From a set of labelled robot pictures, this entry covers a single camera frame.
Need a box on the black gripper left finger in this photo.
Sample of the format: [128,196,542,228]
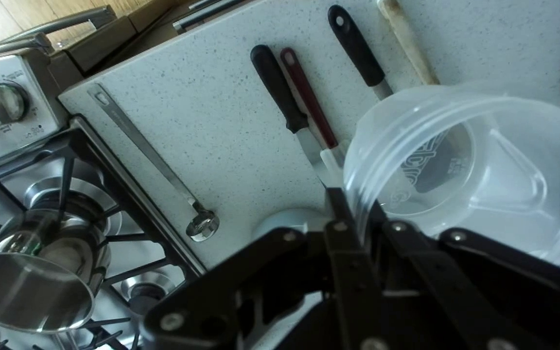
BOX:
[138,187,385,350]

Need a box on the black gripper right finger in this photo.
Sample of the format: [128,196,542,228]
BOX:
[364,204,560,350]

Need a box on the clear plastic cup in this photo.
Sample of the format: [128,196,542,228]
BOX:
[342,82,560,278]

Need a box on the dark grey drawer cabinet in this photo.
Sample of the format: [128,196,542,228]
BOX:
[45,0,257,74]

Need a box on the grey bowl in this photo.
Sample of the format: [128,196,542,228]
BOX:
[251,204,329,241]

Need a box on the small steel saucepan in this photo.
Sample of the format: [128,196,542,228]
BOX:
[0,204,113,336]

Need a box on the black spatula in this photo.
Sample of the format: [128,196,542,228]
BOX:
[327,4,478,196]

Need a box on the stainless gas stove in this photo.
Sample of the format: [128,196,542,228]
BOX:
[0,6,210,350]

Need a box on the long handled steel scoop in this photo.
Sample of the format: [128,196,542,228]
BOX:
[85,82,222,245]

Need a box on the red handled spreader knife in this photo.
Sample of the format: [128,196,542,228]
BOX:
[278,45,348,171]

